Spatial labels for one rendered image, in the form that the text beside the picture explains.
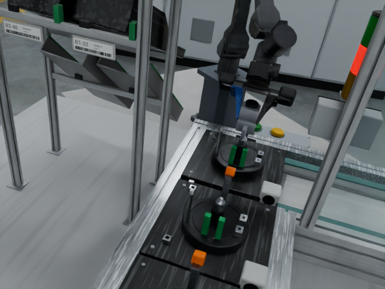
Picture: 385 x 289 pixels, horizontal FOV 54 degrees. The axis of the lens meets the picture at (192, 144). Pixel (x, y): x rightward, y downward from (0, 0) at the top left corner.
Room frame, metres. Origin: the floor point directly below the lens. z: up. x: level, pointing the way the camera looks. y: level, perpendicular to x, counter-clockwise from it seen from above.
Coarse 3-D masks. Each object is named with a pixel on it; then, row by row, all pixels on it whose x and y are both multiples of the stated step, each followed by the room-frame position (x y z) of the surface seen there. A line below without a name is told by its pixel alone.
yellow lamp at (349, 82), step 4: (348, 76) 0.66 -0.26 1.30; (352, 76) 0.65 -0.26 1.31; (348, 80) 0.65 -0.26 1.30; (352, 80) 0.64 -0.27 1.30; (344, 84) 0.66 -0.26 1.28; (348, 84) 0.65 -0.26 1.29; (352, 84) 0.64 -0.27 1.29; (344, 88) 0.66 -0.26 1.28; (348, 88) 0.65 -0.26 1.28; (344, 92) 0.65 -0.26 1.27; (348, 92) 0.64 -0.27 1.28; (344, 96) 0.65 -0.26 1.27
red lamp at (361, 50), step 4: (360, 44) 0.66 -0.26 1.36; (360, 48) 0.65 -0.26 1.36; (364, 48) 0.65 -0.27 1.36; (360, 52) 0.65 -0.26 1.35; (364, 52) 0.64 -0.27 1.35; (356, 56) 0.66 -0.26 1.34; (360, 56) 0.65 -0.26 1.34; (356, 60) 0.65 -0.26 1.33; (360, 60) 0.64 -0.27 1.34; (352, 64) 0.66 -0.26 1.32; (356, 64) 0.65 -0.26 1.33; (360, 64) 0.64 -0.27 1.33; (352, 68) 0.65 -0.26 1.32; (356, 68) 0.65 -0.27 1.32; (352, 72) 0.65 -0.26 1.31; (356, 72) 0.64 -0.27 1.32
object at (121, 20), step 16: (80, 0) 0.75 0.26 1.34; (96, 0) 0.74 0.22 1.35; (112, 0) 0.73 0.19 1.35; (128, 0) 0.72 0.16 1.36; (80, 16) 0.73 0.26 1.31; (96, 16) 0.72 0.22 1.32; (112, 16) 0.71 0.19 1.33; (128, 16) 0.70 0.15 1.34; (160, 16) 0.80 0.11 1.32; (112, 32) 0.75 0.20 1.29; (128, 32) 0.69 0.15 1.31; (160, 32) 0.80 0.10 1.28; (160, 48) 0.81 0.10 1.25
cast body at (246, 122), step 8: (248, 104) 0.80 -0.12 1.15; (256, 104) 0.80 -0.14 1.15; (240, 112) 0.79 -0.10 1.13; (248, 112) 0.79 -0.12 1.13; (256, 112) 0.78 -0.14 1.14; (240, 120) 0.78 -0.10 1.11; (248, 120) 0.79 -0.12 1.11; (256, 120) 0.78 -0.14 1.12; (240, 128) 0.78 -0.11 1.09; (248, 128) 0.78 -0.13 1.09
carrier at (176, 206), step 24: (192, 192) 0.54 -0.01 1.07; (216, 192) 0.67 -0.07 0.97; (168, 216) 0.57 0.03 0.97; (192, 216) 0.56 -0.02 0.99; (216, 216) 0.55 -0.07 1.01; (240, 216) 0.57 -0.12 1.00; (264, 216) 0.62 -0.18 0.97; (192, 240) 0.51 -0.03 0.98; (216, 240) 0.51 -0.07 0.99; (240, 240) 0.52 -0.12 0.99; (264, 240) 0.55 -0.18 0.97; (216, 264) 0.47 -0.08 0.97; (240, 264) 0.48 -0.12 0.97; (264, 264) 0.49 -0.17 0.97; (264, 288) 0.42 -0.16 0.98
